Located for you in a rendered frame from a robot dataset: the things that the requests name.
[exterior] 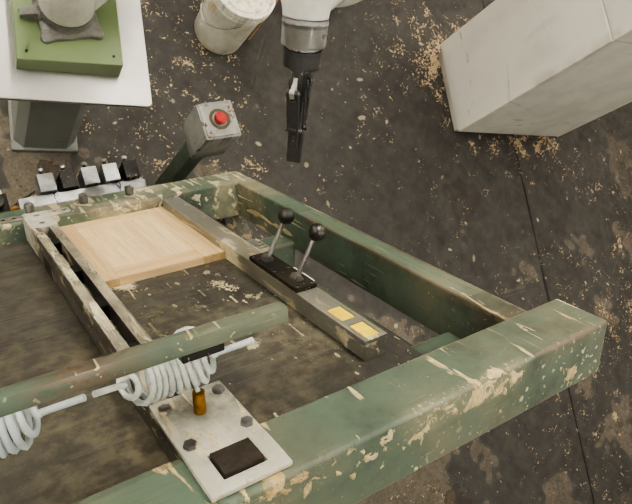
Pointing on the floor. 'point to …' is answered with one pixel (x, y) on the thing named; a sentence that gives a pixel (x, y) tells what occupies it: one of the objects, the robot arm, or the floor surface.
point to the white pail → (229, 22)
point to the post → (182, 163)
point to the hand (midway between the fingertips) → (295, 145)
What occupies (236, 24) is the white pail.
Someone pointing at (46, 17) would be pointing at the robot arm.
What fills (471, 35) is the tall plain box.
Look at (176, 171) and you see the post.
